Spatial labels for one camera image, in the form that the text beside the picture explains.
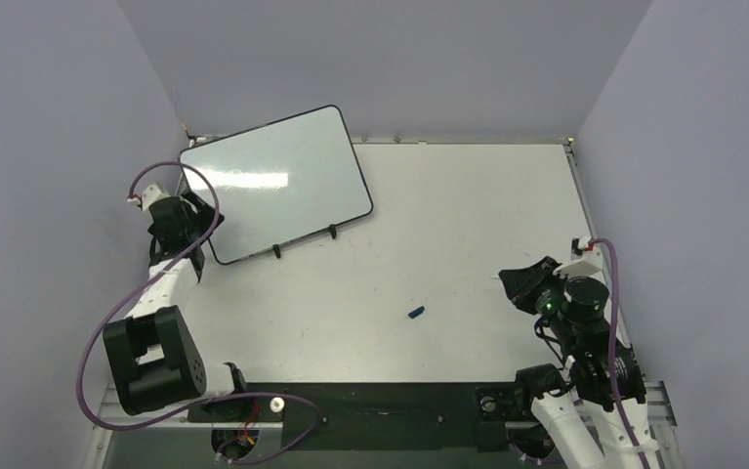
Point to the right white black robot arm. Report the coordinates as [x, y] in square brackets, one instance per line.
[592, 405]

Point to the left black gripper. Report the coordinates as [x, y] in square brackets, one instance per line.
[204, 212]

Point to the blue marker cap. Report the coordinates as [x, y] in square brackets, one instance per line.
[416, 312]

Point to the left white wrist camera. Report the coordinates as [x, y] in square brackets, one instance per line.
[147, 197]

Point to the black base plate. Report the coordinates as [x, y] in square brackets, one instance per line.
[377, 416]

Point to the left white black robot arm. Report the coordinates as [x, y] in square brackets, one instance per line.
[153, 358]

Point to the aluminium front rail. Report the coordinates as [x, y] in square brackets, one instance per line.
[659, 408]

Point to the black framed whiteboard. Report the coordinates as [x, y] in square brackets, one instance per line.
[279, 183]

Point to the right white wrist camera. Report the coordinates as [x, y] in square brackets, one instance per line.
[586, 260]

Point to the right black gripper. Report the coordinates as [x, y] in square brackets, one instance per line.
[534, 288]

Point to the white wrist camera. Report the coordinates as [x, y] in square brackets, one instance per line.
[586, 260]
[147, 197]

